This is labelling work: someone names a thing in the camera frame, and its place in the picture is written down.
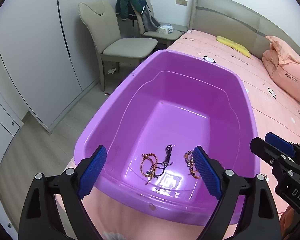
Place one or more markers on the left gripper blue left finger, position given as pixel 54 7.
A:
pixel 88 171

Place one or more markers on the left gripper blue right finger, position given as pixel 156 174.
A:
pixel 210 171

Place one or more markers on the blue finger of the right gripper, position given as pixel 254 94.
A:
pixel 280 144
pixel 264 151

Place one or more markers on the right human hand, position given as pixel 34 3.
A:
pixel 290 224

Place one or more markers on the pink folded quilt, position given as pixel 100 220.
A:
pixel 283 66

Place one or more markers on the purple plastic basin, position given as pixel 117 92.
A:
pixel 170 104

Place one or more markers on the yellow small pillow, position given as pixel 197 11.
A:
pixel 238 47

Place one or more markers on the white wardrobe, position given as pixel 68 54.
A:
pixel 47 65

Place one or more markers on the grey bed headboard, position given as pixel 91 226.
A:
pixel 238 23

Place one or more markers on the beige front chair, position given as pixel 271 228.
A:
pixel 101 21

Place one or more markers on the white tissue pack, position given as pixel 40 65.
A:
pixel 166 29

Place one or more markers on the beige chair with clothes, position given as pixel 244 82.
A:
pixel 150 27

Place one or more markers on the dark green jacket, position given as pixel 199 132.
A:
pixel 128 9

